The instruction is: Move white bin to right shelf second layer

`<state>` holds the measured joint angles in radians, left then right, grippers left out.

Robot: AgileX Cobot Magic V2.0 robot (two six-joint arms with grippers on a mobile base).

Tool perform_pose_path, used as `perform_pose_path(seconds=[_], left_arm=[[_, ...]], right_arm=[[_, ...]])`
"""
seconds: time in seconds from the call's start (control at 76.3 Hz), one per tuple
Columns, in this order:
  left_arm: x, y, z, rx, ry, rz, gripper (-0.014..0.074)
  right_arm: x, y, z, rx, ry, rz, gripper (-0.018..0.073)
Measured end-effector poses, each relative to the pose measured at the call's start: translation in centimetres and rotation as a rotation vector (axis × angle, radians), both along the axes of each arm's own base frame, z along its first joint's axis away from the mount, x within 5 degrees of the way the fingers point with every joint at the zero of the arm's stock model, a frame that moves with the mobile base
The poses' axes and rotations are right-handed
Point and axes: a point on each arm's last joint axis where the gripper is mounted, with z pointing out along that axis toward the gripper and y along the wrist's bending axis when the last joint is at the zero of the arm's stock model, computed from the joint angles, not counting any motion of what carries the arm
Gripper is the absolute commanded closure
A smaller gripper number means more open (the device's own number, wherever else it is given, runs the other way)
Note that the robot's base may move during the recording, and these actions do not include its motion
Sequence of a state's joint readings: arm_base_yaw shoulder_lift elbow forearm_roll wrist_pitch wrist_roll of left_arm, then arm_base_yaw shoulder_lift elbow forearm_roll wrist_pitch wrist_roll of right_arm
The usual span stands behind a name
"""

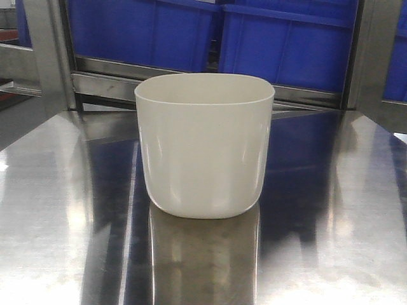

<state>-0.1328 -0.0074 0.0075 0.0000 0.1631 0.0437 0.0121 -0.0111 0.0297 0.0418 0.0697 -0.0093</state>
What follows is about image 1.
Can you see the blue crate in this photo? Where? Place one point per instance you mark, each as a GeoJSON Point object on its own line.
{"type": "Point", "coordinates": [173, 35]}
{"type": "Point", "coordinates": [304, 44]}
{"type": "Point", "coordinates": [22, 25]}
{"type": "Point", "coordinates": [395, 88]}

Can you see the blue crate far right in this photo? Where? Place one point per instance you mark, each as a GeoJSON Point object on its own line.
{"type": "Point", "coordinates": [395, 88]}

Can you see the blue crate far left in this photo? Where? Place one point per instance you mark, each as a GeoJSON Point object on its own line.
{"type": "Point", "coordinates": [22, 25]}

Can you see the steel shelf frame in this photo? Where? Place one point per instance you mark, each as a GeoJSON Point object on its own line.
{"type": "Point", "coordinates": [50, 68]}

